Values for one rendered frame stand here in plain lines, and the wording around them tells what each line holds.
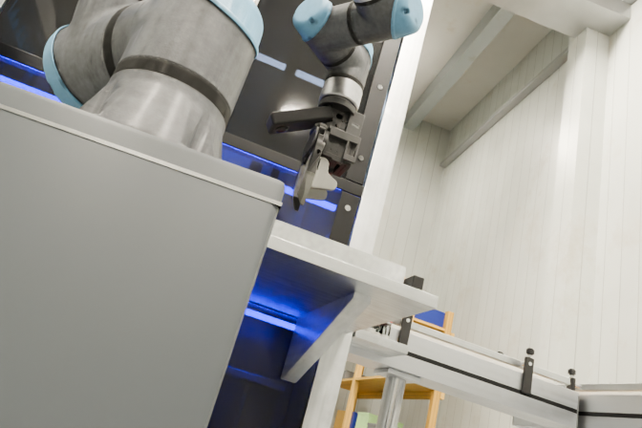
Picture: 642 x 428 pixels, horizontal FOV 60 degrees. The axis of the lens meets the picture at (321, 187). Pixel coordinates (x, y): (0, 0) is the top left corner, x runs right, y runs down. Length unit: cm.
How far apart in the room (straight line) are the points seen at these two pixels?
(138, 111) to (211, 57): 9
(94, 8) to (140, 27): 12
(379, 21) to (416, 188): 887
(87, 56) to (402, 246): 881
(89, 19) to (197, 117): 22
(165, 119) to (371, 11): 52
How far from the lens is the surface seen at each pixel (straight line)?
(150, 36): 54
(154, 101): 49
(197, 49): 53
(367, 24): 95
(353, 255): 87
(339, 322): 96
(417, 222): 955
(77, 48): 66
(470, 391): 150
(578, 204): 562
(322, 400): 123
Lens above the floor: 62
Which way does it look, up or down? 24 degrees up
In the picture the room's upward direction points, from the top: 17 degrees clockwise
